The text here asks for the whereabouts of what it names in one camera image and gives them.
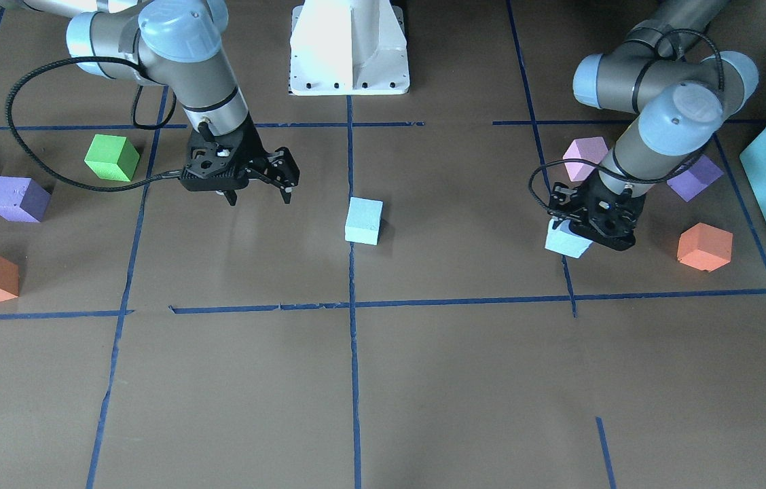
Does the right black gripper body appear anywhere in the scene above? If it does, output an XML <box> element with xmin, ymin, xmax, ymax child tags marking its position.
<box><xmin>179</xmin><ymin>114</ymin><xmax>266</xmax><ymax>193</ymax></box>

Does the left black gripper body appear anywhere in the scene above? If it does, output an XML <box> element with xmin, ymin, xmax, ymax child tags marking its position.
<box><xmin>577</xmin><ymin>173</ymin><xmax>646</xmax><ymax>251</ymax></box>

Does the green block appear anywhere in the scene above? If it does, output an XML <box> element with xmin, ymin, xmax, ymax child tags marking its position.
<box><xmin>83</xmin><ymin>134</ymin><xmax>140</xmax><ymax>182</ymax></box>

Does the blue block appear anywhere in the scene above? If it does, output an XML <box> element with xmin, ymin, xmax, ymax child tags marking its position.
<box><xmin>545</xmin><ymin>219</ymin><xmax>594</xmax><ymax>259</ymax></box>
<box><xmin>344</xmin><ymin>197</ymin><xmax>384</xmax><ymax>247</ymax></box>

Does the light pink block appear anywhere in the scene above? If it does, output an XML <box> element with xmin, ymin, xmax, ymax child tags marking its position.
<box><xmin>562</xmin><ymin>137</ymin><xmax>608</xmax><ymax>183</ymax></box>

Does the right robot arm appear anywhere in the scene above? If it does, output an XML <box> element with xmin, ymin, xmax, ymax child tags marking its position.
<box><xmin>0</xmin><ymin>1</ymin><xmax>300</xmax><ymax>205</ymax></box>

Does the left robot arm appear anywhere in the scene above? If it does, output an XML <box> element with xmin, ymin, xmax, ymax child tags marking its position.
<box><xmin>545</xmin><ymin>1</ymin><xmax>759</xmax><ymax>251</ymax></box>

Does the purple block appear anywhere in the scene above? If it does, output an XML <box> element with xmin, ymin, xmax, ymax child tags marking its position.
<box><xmin>666</xmin><ymin>155</ymin><xmax>724</xmax><ymax>203</ymax></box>
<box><xmin>0</xmin><ymin>176</ymin><xmax>51</xmax><ymax>223</ymax></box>

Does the white pedestal base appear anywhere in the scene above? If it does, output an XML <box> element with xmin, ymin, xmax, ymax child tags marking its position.
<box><xmin>288</xmin><ymin>1</ymin><xmax>411</xmax><ymax>96</ymax></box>

